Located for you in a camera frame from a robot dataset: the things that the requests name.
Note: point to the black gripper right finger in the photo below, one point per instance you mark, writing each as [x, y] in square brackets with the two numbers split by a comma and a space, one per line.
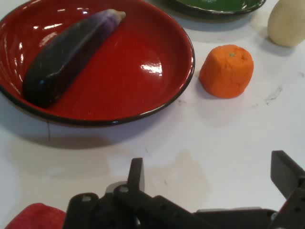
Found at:
[286, 174]

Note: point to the cream toy fruit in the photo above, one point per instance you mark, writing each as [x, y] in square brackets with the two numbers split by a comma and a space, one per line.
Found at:
[286, 26]

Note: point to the purple toy eggplant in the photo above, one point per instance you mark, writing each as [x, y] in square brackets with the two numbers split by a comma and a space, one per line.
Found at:
[66, 59]

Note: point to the red plate with black rim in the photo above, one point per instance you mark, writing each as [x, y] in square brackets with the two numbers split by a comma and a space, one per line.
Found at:
[131, 95]

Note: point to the red toy apple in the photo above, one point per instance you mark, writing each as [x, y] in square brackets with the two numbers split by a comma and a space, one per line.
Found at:
[35, 217]

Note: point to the orange toy fruit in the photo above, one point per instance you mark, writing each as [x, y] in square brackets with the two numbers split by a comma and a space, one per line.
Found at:
[226, 74]

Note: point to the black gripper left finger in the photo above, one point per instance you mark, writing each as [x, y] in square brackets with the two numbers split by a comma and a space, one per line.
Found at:
[135, 174]

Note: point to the green plate with white print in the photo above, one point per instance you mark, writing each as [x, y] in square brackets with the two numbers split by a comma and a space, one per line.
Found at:
[214, 7]

